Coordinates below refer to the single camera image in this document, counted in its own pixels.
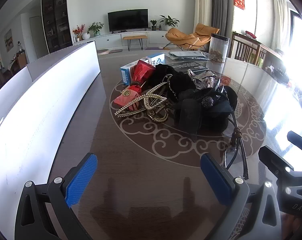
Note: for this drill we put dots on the black television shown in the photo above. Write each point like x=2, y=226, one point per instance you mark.
x=128, y=20

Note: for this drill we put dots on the red wall hanging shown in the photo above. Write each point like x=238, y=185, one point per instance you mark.
x=239, y=0

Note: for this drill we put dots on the cream covered standing air conditioner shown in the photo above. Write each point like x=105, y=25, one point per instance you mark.
x=203, y=5

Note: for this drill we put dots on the grey plastic bag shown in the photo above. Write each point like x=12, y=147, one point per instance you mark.
x=188, y=55

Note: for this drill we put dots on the clear jar black lid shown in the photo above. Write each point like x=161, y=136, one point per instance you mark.
x=218, y=47

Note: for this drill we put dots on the black booklet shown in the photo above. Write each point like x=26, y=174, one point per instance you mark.
x=188, y=65

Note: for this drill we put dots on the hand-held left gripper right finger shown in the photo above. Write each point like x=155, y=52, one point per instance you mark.
x=214, y=180

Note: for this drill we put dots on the framed wall painting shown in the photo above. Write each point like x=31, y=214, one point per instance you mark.
x=8, y=40

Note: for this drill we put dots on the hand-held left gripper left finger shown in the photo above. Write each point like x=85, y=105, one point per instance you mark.
x=80, y=182

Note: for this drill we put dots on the person's right hand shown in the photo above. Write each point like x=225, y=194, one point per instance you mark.
x=291, y=227

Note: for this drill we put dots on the white door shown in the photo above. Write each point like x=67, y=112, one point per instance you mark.
x=37, y=37

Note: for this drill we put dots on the silver rhinestone hair clip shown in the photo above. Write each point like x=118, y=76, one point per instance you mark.
x=203, y=76

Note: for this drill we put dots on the white sheer curtain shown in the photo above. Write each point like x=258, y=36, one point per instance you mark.
x=280, y=22

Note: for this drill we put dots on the orange top bench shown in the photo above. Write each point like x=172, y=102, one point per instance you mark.
x=135, y=38

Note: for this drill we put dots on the white-walled cardboard box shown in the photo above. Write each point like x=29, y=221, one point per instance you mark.
x=40, y=105

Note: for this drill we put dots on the wooden slat chair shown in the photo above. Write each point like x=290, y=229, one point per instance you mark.
x=243, y=47

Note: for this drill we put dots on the orange lounge chair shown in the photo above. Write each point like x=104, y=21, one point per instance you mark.
x=181, y=36

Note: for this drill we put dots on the small potted plant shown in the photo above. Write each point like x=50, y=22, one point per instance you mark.
x=153, y=25

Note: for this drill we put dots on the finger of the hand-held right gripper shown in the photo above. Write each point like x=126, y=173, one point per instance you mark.
x=273, y=160
x=300, y=141

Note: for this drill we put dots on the pearl hair claw clip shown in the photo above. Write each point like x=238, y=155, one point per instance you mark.
x=151, y=95

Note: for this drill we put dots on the grey curtain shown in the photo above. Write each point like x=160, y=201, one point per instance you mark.
x=222, y=5

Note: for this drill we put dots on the black fabric hair bow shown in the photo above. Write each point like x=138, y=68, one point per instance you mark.
x=188, y=116

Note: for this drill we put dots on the black bow rhinestone hair clip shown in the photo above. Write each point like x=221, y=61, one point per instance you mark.
x=207, y=101

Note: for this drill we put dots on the blue white carton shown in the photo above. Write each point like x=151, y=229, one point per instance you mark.
x=127, y=73
x=157, y=60

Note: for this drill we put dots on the red flowers white vase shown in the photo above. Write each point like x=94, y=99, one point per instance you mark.
x=85, y=35

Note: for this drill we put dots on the brown patterned desktop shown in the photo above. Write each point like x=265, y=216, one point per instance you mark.
x=141, y=167

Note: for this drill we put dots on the white tv cabinet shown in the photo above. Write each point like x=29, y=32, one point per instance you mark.
x=108, y=38

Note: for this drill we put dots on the large leafy potted plant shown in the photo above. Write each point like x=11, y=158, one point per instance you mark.
x=169, y=21

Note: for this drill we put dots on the dark glass display cabinet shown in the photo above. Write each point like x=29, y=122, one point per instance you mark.
x=57, y=17

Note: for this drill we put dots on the green plant teal pot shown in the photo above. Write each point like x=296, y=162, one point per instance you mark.
x=95, y=27

